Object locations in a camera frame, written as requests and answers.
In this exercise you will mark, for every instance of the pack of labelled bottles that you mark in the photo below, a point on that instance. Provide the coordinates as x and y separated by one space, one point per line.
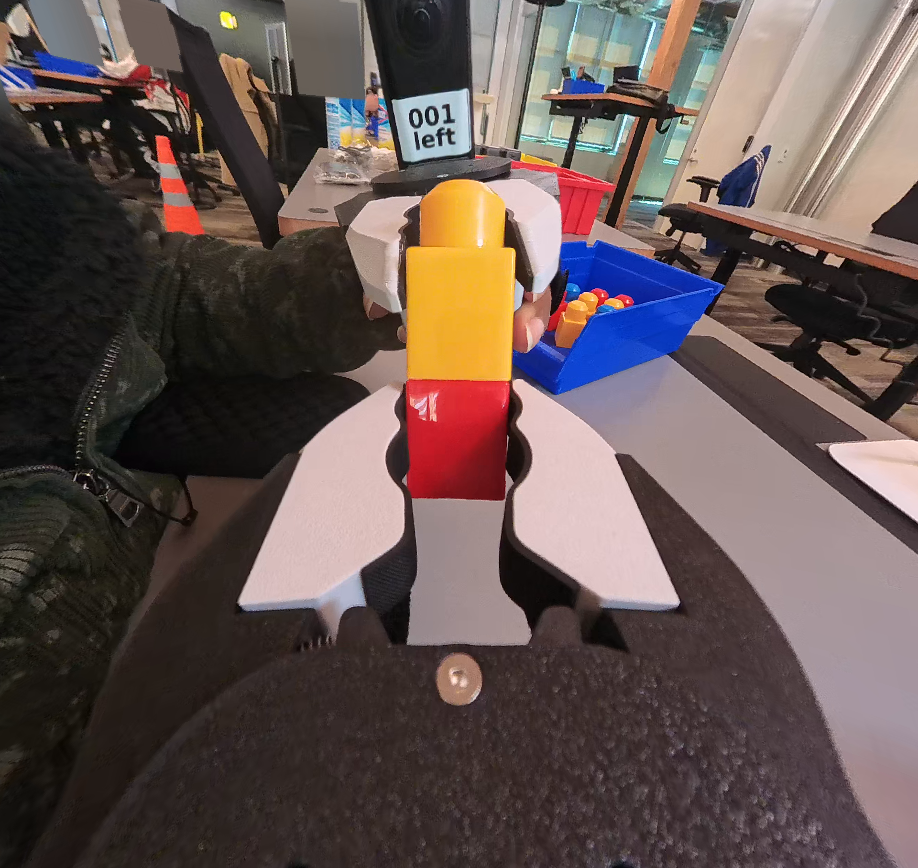
351 122

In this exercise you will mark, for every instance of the blue jacket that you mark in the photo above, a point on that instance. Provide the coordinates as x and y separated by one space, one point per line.
746 179

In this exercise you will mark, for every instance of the orange traffic cone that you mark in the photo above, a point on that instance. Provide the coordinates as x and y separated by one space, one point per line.
176 194

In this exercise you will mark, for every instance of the standing desk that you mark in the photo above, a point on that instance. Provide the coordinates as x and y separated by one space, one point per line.
595 98

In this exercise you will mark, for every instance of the black display screen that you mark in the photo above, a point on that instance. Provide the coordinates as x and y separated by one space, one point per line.
244 21

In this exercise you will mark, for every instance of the wooden post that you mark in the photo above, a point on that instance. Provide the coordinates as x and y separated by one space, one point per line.
674 43

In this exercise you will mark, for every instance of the red mega block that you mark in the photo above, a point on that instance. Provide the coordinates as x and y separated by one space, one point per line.
455 437

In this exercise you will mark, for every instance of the tan coat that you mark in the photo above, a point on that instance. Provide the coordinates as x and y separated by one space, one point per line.
247 107

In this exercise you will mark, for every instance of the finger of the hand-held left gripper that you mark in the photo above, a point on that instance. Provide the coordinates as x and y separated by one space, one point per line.
541 229
373 251

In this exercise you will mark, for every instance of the pile of mega blocks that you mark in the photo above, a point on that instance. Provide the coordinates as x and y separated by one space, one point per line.
574 323

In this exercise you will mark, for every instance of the blue plastic bin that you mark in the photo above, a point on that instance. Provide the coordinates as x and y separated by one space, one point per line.
631 351
582 86

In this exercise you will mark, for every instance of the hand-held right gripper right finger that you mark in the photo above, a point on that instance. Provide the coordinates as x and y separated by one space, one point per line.
595 524

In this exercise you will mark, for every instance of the black bag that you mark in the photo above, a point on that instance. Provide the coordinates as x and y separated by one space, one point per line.
638 93

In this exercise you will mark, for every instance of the yellow mega block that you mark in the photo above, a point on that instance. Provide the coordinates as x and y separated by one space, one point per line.
459 308

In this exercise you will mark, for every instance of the black office chair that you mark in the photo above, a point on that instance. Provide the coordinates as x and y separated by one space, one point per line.
215 115
825 308
688 219

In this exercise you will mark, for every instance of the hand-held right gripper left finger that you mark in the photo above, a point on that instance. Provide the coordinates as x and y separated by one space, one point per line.
323 524

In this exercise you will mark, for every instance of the red plastic bin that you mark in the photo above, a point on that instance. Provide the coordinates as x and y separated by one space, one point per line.
584 201

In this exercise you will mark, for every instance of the clear plastic bag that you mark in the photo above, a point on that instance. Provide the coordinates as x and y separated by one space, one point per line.
344 165

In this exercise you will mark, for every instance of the green fleece jacket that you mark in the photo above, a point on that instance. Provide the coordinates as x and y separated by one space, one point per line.
72 559

